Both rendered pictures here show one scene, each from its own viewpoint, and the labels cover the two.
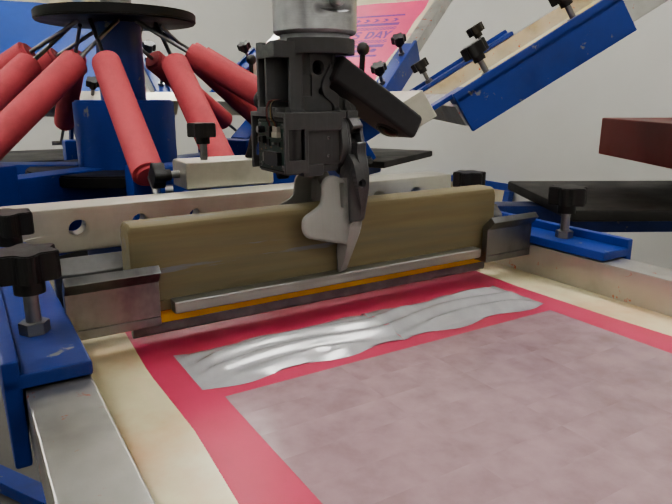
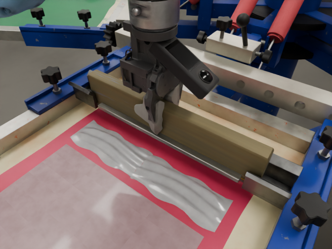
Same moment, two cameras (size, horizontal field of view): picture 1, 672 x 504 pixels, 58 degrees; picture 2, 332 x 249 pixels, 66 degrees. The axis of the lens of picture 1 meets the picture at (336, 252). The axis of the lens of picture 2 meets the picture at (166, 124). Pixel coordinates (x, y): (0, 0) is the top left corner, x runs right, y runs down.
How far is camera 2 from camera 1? 0.60 m
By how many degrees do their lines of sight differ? 64
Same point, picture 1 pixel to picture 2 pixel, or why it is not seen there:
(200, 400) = (62, 139)
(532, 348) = (138, 232)
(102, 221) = not seen: hidden behind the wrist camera
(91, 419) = (13, 127)
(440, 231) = (218, 153)
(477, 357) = (119, 209)
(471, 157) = not seen: outside the picture
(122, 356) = (90, 109)
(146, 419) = (49, 133)
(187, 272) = (104, 97)
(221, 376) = (78, 137)
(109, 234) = not seen: hidden behind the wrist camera
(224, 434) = (42, 153)
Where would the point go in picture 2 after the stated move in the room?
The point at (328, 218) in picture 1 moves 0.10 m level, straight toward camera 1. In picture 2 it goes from (144, 111) to (91, 126)
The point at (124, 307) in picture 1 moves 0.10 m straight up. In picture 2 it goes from (85, 97) to (75, 59)
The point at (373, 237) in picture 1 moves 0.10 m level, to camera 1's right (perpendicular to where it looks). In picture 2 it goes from (176, 131) to (201, 171)
